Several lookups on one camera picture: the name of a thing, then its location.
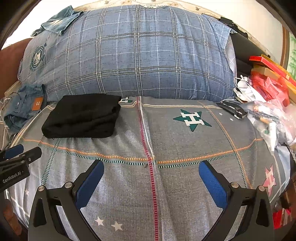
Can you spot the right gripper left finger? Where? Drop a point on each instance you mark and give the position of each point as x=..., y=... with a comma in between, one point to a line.
x=45, y=222

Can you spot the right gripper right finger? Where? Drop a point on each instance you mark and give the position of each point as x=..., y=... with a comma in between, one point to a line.
x=257, y=221

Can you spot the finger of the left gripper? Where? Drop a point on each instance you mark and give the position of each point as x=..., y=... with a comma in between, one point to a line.
x=29, y=156
x=11, y=152

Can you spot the black pants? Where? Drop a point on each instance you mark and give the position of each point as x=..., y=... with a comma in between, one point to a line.
x=83, y=116

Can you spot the blue denim jeans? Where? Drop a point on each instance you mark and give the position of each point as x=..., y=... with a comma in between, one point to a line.
x=24, y=105

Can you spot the clear plastic bags pile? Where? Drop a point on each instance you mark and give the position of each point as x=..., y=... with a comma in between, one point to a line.
x=266, y=102

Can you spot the grey patterned bed sheet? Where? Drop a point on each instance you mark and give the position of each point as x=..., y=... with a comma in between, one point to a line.
x=151, y=188

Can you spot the black remote control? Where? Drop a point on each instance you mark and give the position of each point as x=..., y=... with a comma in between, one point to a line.
x=232, y=108

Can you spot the teal denim cloth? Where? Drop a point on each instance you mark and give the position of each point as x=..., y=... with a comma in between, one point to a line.
x=59, y=23

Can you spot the red and yellow boxes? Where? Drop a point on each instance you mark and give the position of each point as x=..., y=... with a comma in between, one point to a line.
x=264, y=65

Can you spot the blue plaid pillow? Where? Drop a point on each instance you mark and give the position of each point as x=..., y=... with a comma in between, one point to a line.
x=132, y=50

